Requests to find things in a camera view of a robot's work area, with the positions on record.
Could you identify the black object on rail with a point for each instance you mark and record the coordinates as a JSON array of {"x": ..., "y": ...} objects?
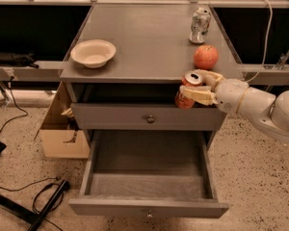
[{"x": 15, "y": 59}]

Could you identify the red coke can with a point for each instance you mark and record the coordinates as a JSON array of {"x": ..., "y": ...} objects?
[{"x": 190, "y": 79}]

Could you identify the cardboard box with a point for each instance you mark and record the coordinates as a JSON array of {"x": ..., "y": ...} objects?
[{"x": 59, "y": 132}]

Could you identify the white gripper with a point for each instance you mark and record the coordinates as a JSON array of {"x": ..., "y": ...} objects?
[{"x": 229, "y": 95}]

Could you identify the black floor stand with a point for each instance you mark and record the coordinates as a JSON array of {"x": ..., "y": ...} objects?
[{"x": 33, "y": 217}]

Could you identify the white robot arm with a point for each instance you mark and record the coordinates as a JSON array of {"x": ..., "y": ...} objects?
[{"x": 267, "y": 113}]

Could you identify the open grey lower drawer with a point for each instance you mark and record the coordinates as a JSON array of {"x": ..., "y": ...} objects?
[{"x": 148, "y": 174}]

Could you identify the grey drawer cabinet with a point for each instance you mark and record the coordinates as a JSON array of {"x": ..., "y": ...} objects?
[{"x": 153, "y": 54}]

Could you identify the closed grey upper drawer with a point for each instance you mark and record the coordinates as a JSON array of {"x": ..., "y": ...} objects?
[{"x": 146, "y": 117}]

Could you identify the crushed silver soda can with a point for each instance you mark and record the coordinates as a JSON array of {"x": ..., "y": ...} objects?
[{"x": 200, "y": 25}]

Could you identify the red apple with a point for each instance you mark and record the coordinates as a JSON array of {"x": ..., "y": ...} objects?
[{"x": 206, "y": 56}]

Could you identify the white bowl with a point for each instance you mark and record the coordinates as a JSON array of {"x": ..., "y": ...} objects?
[{"x": 93, "y": 53}]

